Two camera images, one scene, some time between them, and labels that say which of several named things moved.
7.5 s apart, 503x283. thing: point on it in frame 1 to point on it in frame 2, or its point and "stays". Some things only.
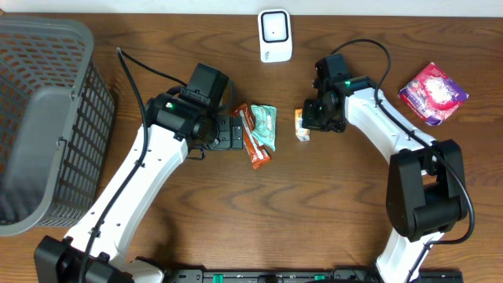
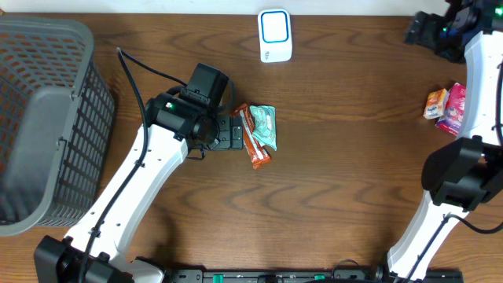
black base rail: [307, 276] stays
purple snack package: [432, 96] to [455, 116]
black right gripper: [310, 122] to [431, 21]
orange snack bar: [258, 155] stays
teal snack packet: [264, 131] stays
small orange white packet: [302, 134] to [435, 104]
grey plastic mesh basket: [56, 119] stays
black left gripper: [236, 132] stays
